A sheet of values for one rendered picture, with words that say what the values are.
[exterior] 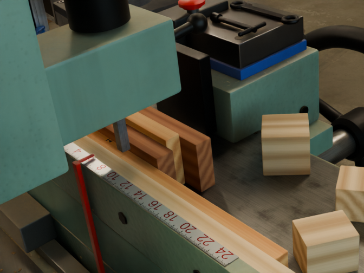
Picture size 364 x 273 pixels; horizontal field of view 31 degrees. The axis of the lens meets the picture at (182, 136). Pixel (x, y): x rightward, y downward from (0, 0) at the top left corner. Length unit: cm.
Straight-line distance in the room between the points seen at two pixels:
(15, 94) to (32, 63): 2
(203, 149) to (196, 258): 15
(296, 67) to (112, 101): 25
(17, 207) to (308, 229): 35
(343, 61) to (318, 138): 224
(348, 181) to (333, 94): 215
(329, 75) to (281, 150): 226
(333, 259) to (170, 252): 12
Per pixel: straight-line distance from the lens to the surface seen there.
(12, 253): 75
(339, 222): 51
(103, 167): 57
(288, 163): 62
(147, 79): 54
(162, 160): 58
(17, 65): 44
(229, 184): 62
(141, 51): 53
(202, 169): 60
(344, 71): 289
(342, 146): 82
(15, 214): 72
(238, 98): 66
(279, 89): 70
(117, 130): 58
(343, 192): 55
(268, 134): 61
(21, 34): 43
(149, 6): 135
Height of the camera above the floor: 126
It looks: 31 degrees down
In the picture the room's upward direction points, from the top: 8 degrees counter-clockwise
